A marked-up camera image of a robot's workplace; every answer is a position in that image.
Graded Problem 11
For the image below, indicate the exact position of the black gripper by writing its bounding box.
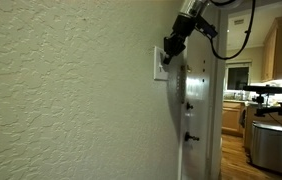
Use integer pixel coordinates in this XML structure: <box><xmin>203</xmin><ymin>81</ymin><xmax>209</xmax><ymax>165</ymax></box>
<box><xmin>163</xmin><ymin>14</ymin><xmax>195</xmax><ymax>65</ymax></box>

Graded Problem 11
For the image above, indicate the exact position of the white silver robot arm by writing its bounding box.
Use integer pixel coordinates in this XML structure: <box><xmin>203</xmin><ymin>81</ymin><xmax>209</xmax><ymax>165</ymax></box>
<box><xmin>163</xmin><ymin>0</ymin><xmax>242</xmax><ymax>65</ymax></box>

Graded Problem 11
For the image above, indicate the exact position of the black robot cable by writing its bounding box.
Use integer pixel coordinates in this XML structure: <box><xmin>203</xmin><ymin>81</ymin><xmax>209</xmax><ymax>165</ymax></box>
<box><xmin>208</xmin><ymin>0</ymin><xmax>257</xmax><ymax>61</ymax></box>

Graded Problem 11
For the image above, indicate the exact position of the stainless steel trash can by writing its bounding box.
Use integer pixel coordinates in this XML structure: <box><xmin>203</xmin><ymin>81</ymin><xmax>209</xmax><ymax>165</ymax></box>
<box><xmin>250</xmin><ymin>121</ymin><xmax>282</xmax><ymax>174</ymax></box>

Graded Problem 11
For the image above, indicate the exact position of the wooden lower kitchen cabinet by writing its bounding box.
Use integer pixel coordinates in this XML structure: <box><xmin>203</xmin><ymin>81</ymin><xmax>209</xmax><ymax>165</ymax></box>
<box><xmin>222</xmin><ymin>101</ymin><xmax>245</xmax><ymax>137</ymax></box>

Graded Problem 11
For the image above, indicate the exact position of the dark door handle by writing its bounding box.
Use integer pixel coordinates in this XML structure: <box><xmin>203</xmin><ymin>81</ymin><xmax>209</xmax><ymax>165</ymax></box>
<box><xmin>184</xmin><ymin>132</ymin><xmax>200</xmax><ymax>142</ymax></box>

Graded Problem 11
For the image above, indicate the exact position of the white door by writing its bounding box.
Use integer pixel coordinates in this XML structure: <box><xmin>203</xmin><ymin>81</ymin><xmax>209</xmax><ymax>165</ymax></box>
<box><xmin>179</xmin><ymin>30</ymin><xmax>220</xmax><ymax>180</ymax></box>

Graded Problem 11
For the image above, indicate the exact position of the dark deadbolt knob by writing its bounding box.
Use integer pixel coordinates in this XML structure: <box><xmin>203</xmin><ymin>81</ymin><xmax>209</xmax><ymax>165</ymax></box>
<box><xmin>186</xmin><ymin>102</ymin><xmax>194</xmax><ymax>110</ymax></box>

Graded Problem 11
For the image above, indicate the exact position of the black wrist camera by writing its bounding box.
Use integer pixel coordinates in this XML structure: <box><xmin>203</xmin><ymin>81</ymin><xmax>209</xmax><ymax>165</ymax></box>
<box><xmin>196</xmin><ymin>16</ymin><xmax>218</xmax><ymax>38</ymax></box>

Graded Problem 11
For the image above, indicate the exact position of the black stereo camera on mount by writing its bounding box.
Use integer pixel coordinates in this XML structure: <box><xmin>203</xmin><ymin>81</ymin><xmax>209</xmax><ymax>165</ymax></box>
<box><xmin>242</xmin><ymin>84</ymin><xmax>282</xmax><ymax>119</ymax></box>

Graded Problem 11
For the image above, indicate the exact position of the kitchen window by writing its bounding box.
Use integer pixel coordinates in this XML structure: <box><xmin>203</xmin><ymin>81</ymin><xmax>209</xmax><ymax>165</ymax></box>
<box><xmin>225</xmin><ymin>62</ymin><xmax>251</xmax><ymax>90</ymax></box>

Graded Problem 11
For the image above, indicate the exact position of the white double light switch plate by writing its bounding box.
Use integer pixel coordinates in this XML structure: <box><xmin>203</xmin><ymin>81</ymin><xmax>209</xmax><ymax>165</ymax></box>
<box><xmin>153</xmin><ymin>46</ymin><xmax>168</xmax><ymax>81</ymax></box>

